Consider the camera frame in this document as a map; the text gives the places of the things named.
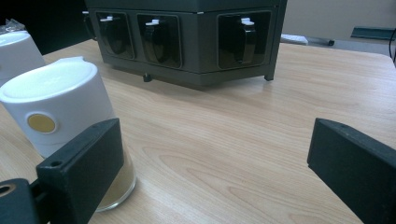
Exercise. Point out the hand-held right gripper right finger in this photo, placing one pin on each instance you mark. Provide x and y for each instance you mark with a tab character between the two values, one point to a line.
358	168

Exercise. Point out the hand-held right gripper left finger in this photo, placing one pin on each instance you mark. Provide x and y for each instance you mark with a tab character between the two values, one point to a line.
84	168

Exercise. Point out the white-lid jar pale spice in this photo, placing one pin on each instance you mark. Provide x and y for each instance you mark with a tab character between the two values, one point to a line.
62	93

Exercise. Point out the white-lid jar brown spice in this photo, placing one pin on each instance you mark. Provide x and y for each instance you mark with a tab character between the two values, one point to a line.
17	53

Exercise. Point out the dark grey spice rack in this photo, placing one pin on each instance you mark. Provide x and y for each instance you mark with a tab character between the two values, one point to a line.
199	40

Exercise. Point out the black rod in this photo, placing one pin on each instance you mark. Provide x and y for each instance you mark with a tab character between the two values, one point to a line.
322	41

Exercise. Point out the dark seasoning box white tab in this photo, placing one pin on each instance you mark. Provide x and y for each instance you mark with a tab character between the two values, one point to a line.
160	40
88	26
115	35
244	40

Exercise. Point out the dark green flat bar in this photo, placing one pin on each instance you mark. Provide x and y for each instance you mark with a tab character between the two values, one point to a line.
372	32

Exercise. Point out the white flat object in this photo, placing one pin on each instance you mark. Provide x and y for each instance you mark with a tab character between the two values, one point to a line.
293	39

